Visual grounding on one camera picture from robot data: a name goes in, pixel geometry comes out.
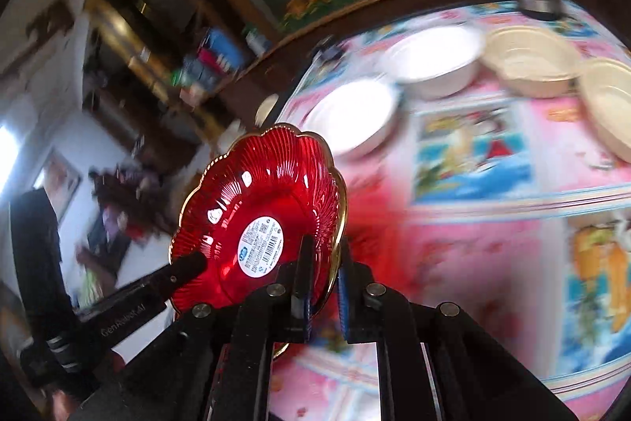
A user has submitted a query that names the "blue container on counter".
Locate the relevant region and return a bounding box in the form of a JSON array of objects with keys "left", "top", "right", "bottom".
[{"left": 202, "top": 28, "right": 245, "bottom": 71}]

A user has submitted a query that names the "framed wall picture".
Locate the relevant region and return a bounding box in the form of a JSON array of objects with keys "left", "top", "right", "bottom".
[{"left": 33, "top": 148, "right": 82, "bottom": 222}]

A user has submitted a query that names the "small black device on table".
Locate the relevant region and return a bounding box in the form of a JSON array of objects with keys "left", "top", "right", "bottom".
[{"left": 312, "top": 35, "right": 345, "bottom": 63}]

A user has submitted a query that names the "colourful pink patterned tablecloth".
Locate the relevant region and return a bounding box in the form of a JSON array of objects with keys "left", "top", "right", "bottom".
[{"left": 269, "top": 0, "right": 630, "bottom": 420}]

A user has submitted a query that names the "white foam bowl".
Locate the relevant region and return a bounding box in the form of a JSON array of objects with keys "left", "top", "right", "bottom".
[
  {"left": 302, "top": 77, "right": 401, "bottom": 159},
  {"left": 377, "top": 24, "right": 485, "bottom": 100}
]

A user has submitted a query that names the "small red scalloped plate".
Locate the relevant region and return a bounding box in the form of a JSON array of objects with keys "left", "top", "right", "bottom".
[{"left": 169, "top": 123, "right": 347, "bottom": 316}]

